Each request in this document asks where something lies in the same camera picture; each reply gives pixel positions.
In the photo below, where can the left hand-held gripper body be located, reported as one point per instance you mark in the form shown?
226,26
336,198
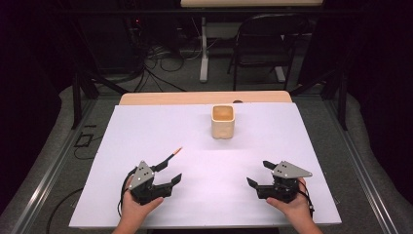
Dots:
141,182

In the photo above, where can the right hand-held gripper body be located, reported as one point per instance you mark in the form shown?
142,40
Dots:
281,187

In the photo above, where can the black pencil with orange tip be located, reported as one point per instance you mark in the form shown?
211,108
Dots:
175,153

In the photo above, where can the person's right hand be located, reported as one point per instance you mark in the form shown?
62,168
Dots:
293,208

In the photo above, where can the person's left hand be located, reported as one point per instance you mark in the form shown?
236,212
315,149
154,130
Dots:
136,208

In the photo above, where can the white table sheet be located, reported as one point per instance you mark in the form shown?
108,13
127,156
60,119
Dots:
146,136

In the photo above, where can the beige square pen holder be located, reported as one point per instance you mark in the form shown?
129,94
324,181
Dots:
223,126

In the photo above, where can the white desk foot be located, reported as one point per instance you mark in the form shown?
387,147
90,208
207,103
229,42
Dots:
280,74

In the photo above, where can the black metal stand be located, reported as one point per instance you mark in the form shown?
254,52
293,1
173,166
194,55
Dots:
341,97
77,97

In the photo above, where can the black folding chair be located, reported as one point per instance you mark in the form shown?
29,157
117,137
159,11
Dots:
266,42

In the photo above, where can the white desk leg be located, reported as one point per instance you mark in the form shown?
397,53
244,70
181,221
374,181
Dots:
204,48

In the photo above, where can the black horizontal bar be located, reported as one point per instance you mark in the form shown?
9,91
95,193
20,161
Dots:
130,12

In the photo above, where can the black square floor frame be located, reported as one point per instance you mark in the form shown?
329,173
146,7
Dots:
78,140

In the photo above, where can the aluminium floor rail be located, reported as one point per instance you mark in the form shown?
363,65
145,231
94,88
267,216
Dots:
363,169
48,182

